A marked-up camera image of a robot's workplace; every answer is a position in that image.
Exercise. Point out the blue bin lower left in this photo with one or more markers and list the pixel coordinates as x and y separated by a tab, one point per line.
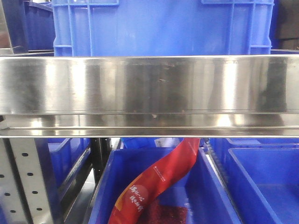
64	153

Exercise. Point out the blue bin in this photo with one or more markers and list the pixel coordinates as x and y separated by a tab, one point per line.
199	196
64	153
262	177

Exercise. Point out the blue bin lower middle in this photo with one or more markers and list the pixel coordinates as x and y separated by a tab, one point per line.
199	196

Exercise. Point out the blue bin lower right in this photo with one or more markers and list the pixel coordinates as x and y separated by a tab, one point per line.
262	177

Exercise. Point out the red snack bag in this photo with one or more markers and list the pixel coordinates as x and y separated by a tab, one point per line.
154	181

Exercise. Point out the stainless steel shelf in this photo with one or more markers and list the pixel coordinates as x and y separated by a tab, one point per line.
188	96

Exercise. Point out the large blue crate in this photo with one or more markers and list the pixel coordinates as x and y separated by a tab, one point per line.
162	27

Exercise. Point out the perforated metal upright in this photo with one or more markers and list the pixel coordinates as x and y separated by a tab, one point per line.
24	195

